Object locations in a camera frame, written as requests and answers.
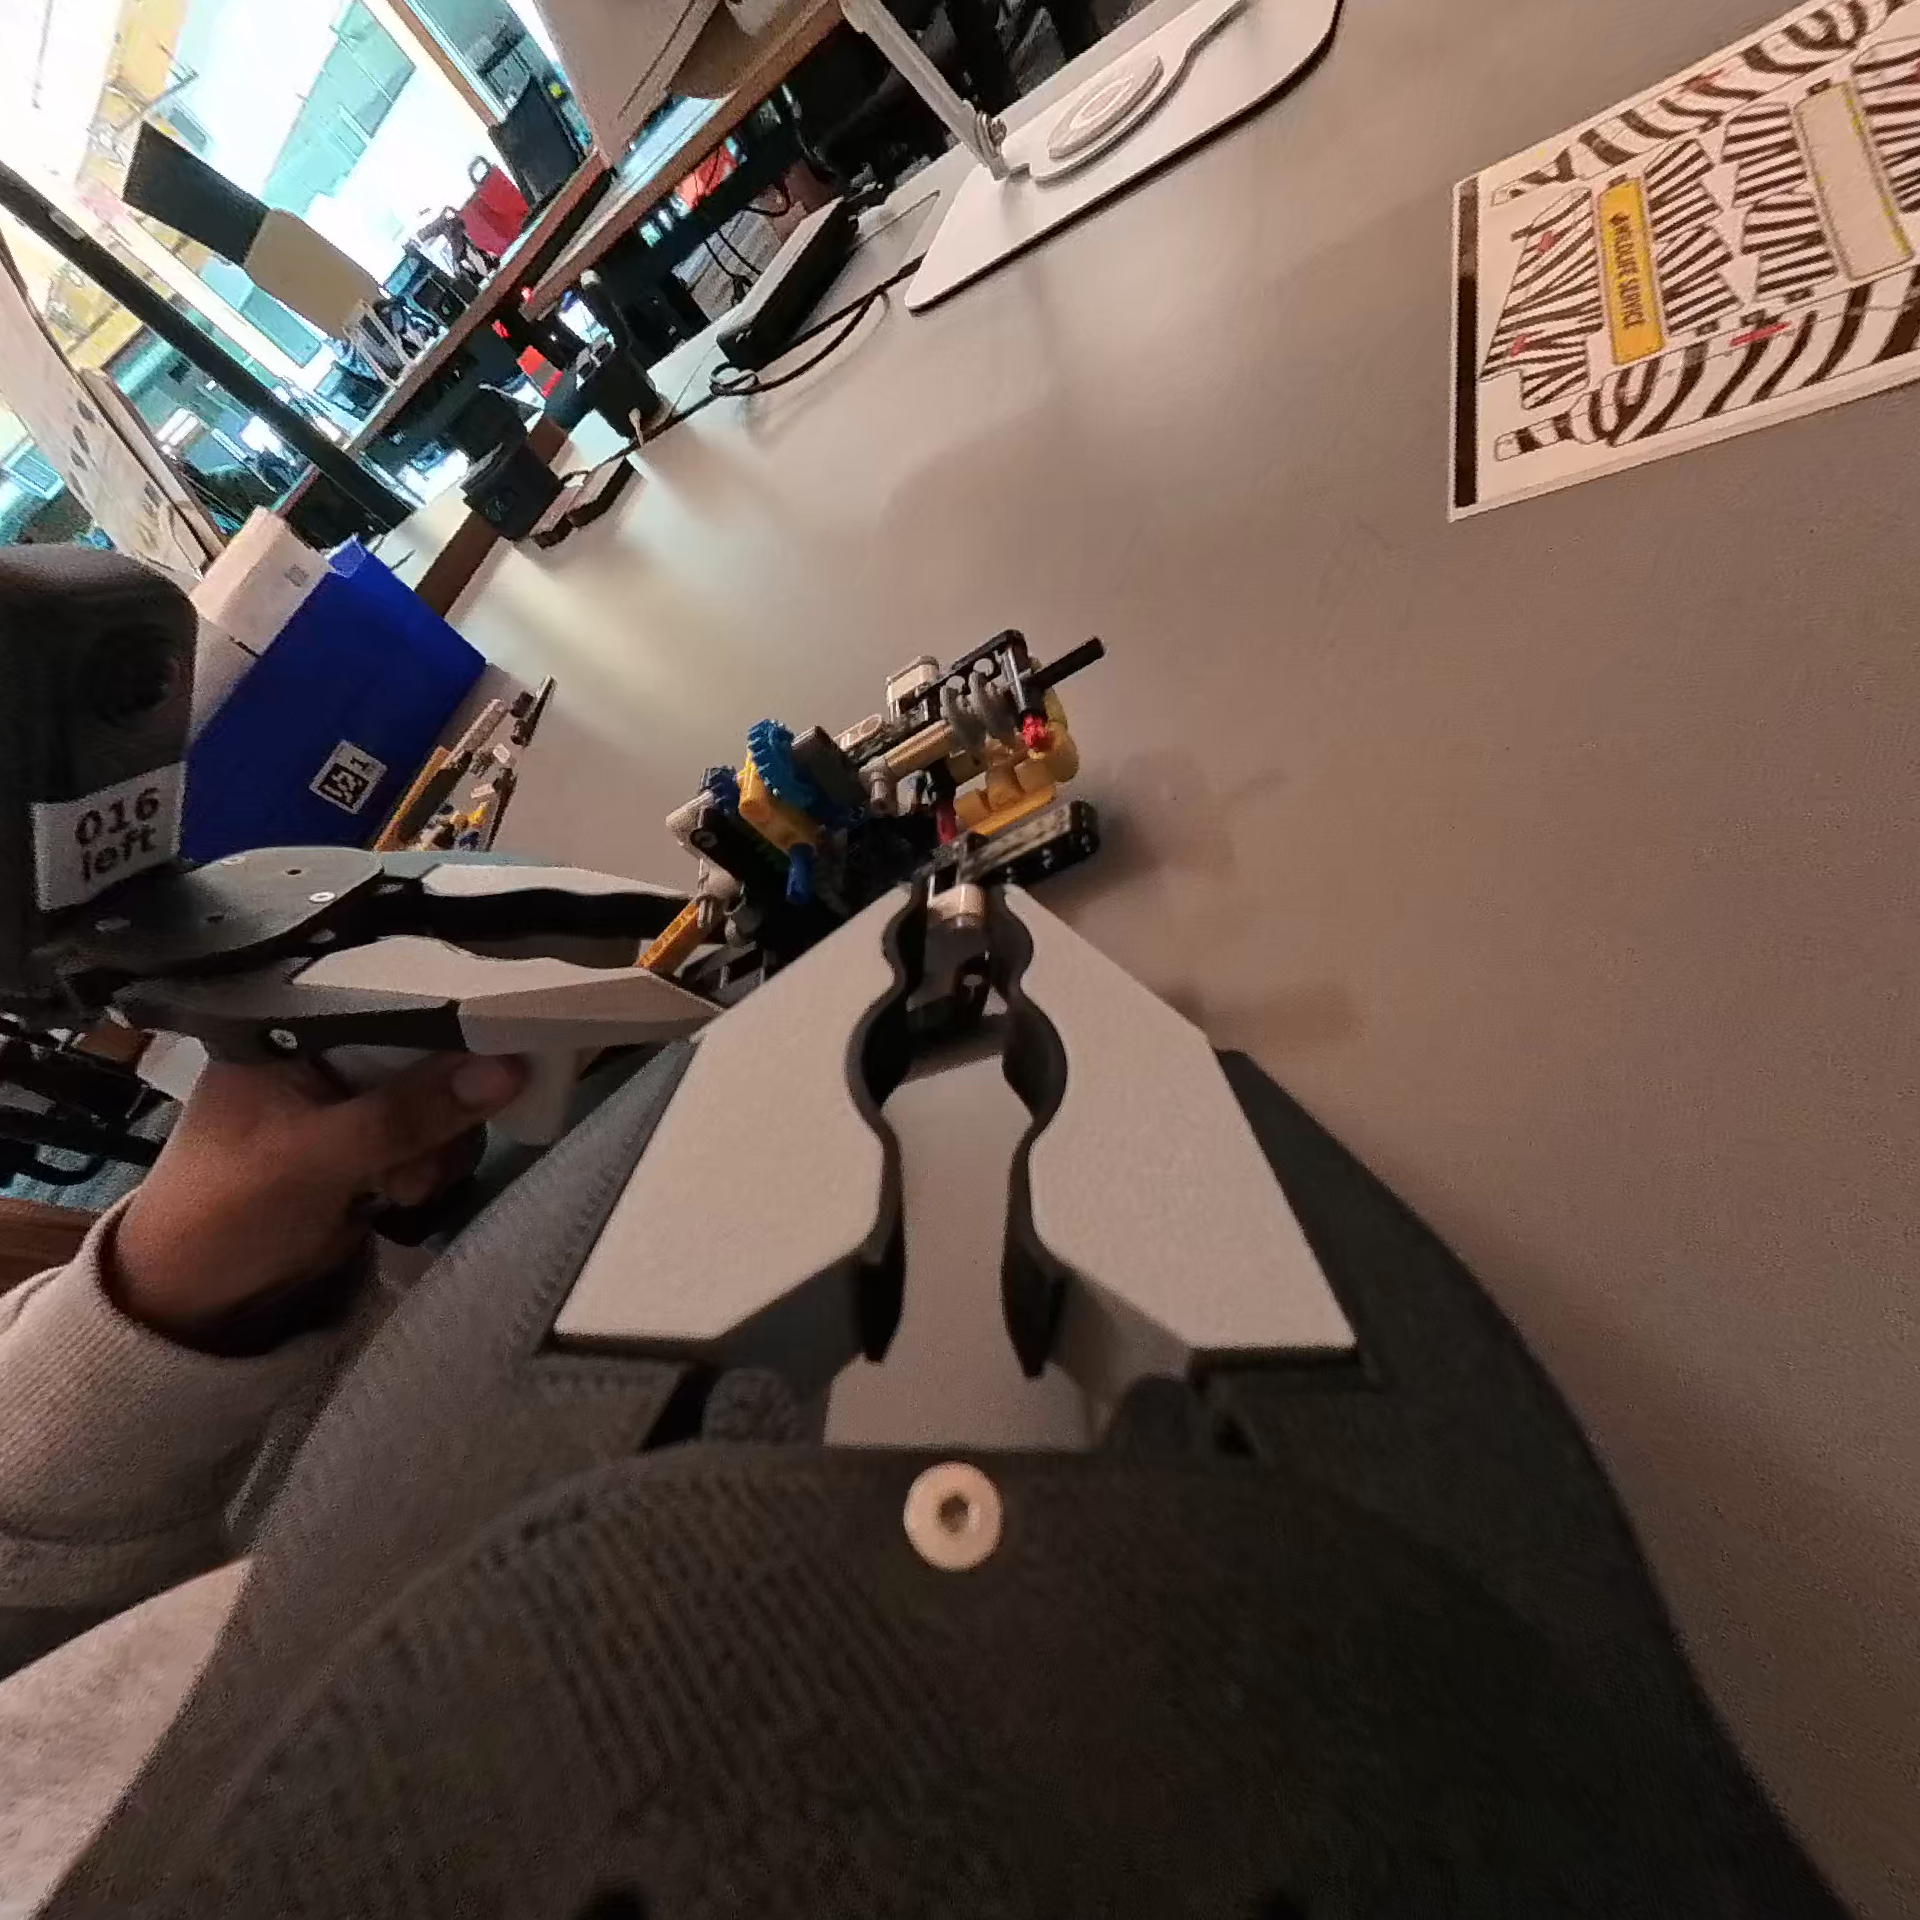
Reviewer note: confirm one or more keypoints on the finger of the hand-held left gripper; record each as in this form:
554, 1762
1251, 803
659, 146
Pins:
586, 1003
570, 896

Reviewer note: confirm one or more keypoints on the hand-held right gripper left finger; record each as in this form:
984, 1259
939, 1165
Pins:
733, 1170

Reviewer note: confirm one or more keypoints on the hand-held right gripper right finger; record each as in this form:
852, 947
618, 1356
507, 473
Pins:
1184, 1201

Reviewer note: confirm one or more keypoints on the yellow and black lego vehicle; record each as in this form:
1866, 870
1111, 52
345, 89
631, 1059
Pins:
1019, 764

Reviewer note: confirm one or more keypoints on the person's left forearm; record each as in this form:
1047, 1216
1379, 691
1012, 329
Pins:
105, 1425

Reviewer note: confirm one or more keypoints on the pile of loose lego pieces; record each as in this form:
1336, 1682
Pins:
473, 779

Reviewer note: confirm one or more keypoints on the person's left hand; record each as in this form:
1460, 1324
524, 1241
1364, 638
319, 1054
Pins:
269, 1184

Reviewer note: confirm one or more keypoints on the white cardboard box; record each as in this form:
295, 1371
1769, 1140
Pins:
264, 585

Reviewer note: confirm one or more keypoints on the blue storage box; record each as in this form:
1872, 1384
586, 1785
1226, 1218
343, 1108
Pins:
329, 704

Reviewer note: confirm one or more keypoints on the black slanted pole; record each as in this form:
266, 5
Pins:
194, 332

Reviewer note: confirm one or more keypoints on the flat black device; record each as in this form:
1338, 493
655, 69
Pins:
592, 493

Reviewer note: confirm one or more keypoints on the black cube charger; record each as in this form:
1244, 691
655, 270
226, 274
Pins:
509, 488

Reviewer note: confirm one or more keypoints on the black power brick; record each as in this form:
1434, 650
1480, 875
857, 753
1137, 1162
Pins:
618, 386

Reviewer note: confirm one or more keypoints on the black power adapter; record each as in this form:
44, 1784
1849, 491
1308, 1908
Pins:
786, 277

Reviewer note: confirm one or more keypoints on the wooden background desk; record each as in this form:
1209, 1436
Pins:
751, 59

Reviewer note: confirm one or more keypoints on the person's grey sweatshirt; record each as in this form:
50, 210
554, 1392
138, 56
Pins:
89, 1756

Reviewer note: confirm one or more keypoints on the silver monitor stand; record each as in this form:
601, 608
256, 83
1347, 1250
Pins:
1140, 120

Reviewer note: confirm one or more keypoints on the zebra striped sticker sheet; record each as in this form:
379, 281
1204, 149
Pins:
1680, 254

